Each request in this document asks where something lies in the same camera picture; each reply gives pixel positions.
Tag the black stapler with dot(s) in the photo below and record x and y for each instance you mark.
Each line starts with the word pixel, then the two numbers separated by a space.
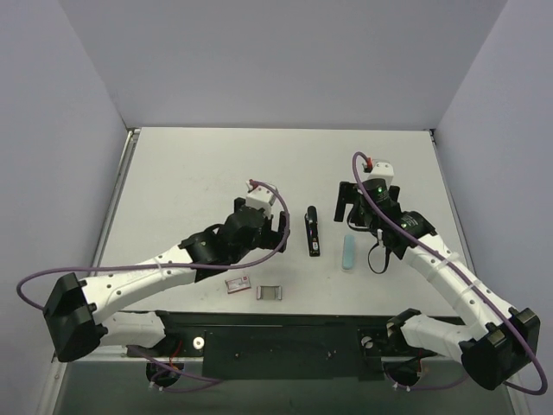
pixel 312 232

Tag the red white staple box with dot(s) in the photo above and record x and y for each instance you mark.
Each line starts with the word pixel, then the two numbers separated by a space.
pixel 235 285

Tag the aluminium rail frame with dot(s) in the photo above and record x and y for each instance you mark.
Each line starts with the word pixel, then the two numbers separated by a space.
pixel 122 172

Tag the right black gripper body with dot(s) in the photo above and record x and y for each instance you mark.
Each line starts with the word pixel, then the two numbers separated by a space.
pixel 356 197

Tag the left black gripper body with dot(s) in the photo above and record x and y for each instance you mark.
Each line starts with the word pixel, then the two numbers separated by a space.
pixel 268 233

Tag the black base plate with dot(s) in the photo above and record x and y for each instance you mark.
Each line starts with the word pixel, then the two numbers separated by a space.
pixel 279 347

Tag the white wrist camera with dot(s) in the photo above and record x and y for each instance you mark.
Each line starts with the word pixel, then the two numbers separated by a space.
pixel 379 169
pixel 260 198

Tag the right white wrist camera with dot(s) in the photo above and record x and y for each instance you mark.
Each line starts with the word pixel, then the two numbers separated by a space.
pixel 379 169

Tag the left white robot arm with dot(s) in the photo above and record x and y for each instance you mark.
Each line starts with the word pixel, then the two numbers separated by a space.
pixel 88 313

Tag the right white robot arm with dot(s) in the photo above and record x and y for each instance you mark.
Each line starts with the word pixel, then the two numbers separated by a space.
pixel 494 341

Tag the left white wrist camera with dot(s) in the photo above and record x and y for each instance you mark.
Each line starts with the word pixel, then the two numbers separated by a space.
pixel 260 198

